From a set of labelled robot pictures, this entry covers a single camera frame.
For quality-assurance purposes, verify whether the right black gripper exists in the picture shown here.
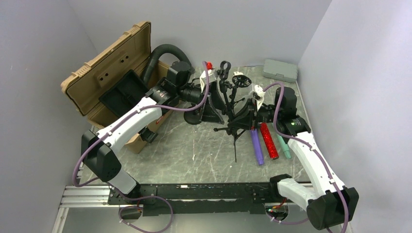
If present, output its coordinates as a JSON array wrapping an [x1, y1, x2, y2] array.
[[228, 98, 282, 131]]

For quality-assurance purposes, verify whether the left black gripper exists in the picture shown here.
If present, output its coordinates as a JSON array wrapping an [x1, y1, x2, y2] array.
[[177, 80, 228, 125]]

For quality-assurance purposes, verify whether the purple microphone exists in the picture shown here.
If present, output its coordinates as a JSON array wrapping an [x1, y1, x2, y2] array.
[[249, 130, 264, 166]]

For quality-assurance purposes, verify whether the black tripod stand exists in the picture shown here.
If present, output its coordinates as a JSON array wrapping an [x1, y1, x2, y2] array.
[[213, 61, 246, 147]]

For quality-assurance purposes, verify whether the red glitter microphone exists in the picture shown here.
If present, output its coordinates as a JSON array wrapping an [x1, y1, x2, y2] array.
[[260, 123, 279, 160]]

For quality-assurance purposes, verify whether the black tripod stand shock mount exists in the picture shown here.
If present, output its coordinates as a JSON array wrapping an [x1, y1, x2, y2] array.
[[229, 74, 252, 107]]

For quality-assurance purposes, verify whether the mint green microphone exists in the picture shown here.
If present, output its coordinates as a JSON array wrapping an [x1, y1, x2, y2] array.
[[276, 134, 292, 159]]

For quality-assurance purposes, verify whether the black round base mic stand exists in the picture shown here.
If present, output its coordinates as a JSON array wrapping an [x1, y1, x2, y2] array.
[[184, 111, 202, 125]]

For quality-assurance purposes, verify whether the white pvc elbow fitting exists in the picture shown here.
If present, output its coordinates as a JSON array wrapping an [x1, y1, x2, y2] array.
[[233, 71, 243, 76]]

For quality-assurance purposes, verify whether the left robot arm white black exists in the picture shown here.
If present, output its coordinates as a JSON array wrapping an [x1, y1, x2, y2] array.
[[72, 61, 210, 204]]

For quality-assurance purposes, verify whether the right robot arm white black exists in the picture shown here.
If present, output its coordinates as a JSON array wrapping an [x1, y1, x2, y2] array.
[[228, 85, 359, 233]]

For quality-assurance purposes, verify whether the grey plastic case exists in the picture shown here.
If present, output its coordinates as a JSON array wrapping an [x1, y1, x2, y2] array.
[[262, 59, 298, 83]]

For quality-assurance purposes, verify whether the black tray in case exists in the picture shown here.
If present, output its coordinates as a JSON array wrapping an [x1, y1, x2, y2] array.
[[99, 69, 149, 117]]

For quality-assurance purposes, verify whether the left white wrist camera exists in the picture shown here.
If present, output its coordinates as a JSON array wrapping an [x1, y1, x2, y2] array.
[[199, 62, 216, 93]]

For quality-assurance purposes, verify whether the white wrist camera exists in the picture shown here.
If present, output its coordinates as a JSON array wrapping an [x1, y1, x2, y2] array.
[[251, 84, 265, 110], [199, 62, 216, 93]]

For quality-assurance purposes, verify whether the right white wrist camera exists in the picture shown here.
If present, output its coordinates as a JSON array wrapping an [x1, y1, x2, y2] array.
[[251, 84, 265, 110]]

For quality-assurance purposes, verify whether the black corrugated hose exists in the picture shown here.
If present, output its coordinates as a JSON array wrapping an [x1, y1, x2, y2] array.
[[142, 44, 196, 86]]

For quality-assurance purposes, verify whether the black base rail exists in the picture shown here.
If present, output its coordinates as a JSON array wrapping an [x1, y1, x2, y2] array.
[[107, 183, 289, 219]]

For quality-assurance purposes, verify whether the purple loop cable base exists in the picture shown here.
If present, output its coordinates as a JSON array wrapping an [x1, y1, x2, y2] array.
[[118, 194, 175, 233]]

